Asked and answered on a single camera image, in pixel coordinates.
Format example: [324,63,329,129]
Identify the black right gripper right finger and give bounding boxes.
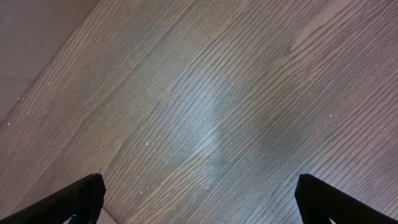
[295,174,397,224]

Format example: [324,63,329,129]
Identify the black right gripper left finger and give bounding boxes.
[1,173,106,224]

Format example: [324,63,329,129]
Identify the white cardboard box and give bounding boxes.
[63,208,118,224]

